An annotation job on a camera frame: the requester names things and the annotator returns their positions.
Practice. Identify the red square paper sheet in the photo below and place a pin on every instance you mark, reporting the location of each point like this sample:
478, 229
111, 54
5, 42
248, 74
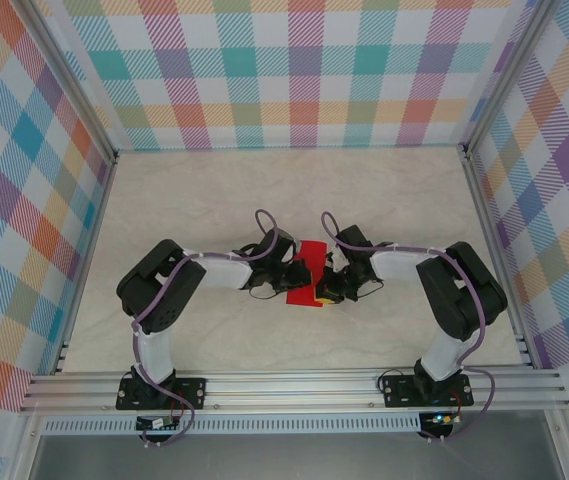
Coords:
314, 252

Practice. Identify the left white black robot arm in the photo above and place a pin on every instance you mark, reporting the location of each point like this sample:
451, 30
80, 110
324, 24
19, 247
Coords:
156, 350

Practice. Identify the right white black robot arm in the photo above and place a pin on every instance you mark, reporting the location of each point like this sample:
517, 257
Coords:
444, 295

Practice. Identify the right small circuit board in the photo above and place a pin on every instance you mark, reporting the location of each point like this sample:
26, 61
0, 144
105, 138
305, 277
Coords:
441, 419

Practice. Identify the small circuit board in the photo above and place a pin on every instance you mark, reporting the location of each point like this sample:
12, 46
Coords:
156, 424
441, 419

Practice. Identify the left small circuit board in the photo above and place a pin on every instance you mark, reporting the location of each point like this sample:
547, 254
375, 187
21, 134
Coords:
156, 424

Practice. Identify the long aluminium mounting rail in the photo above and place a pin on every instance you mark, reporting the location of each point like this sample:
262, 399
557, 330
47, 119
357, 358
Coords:
289, 390

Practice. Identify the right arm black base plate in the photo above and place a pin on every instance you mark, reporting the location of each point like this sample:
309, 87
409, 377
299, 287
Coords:
399, 390

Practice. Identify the aluminium side rail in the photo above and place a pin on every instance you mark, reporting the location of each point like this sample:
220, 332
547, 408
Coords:
86, 265
495, 250

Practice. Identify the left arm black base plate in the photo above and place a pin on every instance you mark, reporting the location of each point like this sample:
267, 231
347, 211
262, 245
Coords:
189, 392

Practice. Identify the aluminium frame post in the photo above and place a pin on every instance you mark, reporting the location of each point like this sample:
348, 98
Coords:
506, 75
71, 82

